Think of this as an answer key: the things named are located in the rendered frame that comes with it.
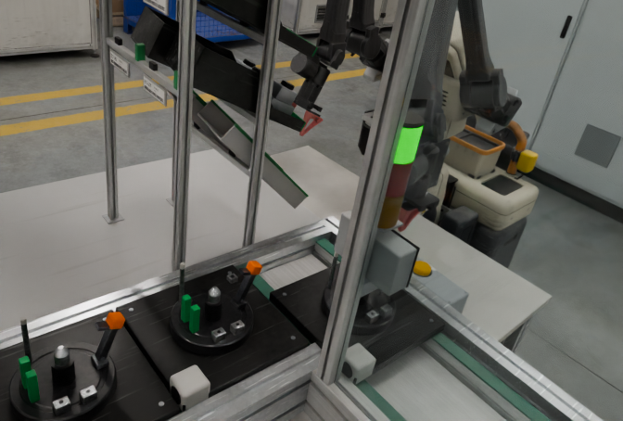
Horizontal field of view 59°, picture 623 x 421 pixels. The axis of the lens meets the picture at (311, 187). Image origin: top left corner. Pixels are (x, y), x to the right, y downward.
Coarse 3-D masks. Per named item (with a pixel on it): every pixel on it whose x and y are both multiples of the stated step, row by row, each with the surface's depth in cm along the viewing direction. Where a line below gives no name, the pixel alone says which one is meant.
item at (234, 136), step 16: (208, 112) 118; (224, 112) 120; (224, 128) 122; (240, 128) 109; (224, 144) 109; (240, 144) 111; (272, 160) 117; (272, 176) 119; (288, 176) 121; (288, 192) 124; (304, 192) 126
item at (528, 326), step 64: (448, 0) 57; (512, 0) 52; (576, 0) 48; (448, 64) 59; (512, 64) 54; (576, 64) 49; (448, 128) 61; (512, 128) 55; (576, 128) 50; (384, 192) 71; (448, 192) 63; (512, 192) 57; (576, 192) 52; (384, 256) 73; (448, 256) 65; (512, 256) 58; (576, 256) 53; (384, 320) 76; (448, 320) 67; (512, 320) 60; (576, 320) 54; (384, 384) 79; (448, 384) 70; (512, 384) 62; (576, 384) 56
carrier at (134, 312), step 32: (192, 288) 102; (224, 288) 103; (256, 288) 104; (128, 320) 93; (160, 320) 94; (192, 320) 88; (224, 320) 93; (256, 320) 97; (160, 352) 88; (192, 352) 89; (224, 352) 90; (256, 352) 91; (288, 352) 92; (192, 384) 81; (224, 384) 85
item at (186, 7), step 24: (192, 0) 85; (192, 24) 87; (192, 48) 89; (264, 48) 100; (192, 72) 91; (264, 72) 102; (192, 96) 93; (264, 96) 104; (264, 120) 107; (264, 144) 110; (120, 216) 136
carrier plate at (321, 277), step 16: (320, 272) 112; (336, 272) 112; (288, 288) 106; (304, 288) 106; (320, 288) 107; (288, 304) 102; (304, 304) 103; (320, 304) 103; (304, 320) 99; (320, 320) 100; (320, 336) 96
